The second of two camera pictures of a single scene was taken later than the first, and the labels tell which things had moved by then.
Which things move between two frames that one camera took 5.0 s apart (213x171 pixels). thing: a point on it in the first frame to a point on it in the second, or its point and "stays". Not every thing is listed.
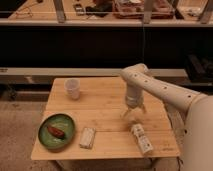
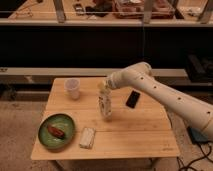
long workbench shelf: (111, 13) stays
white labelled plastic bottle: (137, 130) to (105, 102)
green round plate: (61, 122) stays
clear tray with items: (134, 9) stays
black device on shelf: (80, 11) stays
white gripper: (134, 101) to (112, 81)
